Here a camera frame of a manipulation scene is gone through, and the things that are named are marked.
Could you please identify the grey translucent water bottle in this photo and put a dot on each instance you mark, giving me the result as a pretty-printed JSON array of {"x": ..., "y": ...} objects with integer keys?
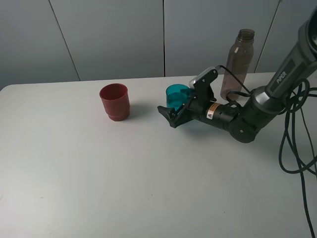
[{"x": 238, "y": 62}]

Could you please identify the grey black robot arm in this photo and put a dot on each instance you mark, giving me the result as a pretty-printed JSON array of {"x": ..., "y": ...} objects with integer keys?
[{"x": 286, "y": 92}]

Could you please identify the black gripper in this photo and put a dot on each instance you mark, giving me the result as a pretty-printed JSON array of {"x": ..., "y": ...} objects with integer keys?
[{"x": 211, "y": 113}]

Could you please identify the teal translucent plastic cup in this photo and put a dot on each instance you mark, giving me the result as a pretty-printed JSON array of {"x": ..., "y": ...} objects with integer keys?
[{"x": 174, "y": 99}]

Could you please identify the red plastic cup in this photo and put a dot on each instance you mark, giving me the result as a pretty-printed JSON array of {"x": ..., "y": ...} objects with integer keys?
[{"x": 115, "y": 101}]

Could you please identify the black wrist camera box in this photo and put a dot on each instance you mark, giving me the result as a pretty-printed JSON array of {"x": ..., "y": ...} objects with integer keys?
[{"x": 201, "y": 85}]

